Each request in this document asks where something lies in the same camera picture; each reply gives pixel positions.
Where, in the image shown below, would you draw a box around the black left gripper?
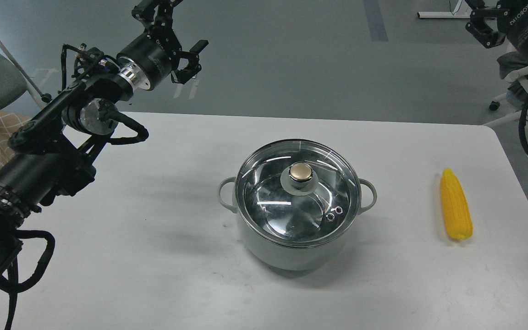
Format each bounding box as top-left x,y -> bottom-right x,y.
117,0 -> 209,91

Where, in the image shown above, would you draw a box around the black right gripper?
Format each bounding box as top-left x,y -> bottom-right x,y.
465,0 -> 528,59

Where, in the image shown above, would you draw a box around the glass pot lid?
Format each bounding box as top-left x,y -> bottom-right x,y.
233,139 -> 362,247

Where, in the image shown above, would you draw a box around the yellow corn cob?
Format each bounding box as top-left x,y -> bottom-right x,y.
439,168 -> 473,241

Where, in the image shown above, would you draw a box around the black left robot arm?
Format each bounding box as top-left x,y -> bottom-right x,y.
0,0 -> 208,330

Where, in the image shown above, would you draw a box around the pale green steel pot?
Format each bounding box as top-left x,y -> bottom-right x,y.
219,139 -> 378,271

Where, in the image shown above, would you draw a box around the white desk leg base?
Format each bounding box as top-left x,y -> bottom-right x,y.
417,0 -> 471,19

